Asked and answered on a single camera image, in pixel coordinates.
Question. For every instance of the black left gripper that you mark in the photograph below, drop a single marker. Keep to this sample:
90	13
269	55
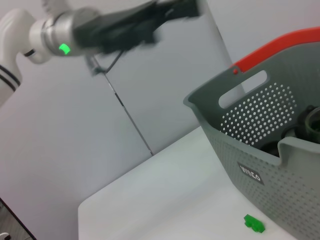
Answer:
112	32

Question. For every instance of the glass teacup black base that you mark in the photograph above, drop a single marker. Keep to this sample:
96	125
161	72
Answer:
271	148
311	122

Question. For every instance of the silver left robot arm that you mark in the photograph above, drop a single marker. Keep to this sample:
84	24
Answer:
37	35

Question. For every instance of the grey-green perforated storage bin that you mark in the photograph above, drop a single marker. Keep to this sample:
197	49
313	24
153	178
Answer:
262	162

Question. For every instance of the green flat toy block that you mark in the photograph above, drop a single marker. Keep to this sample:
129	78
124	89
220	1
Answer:
255	223

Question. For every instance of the white office chair base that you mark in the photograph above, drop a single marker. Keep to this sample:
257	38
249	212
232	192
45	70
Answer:
4	236

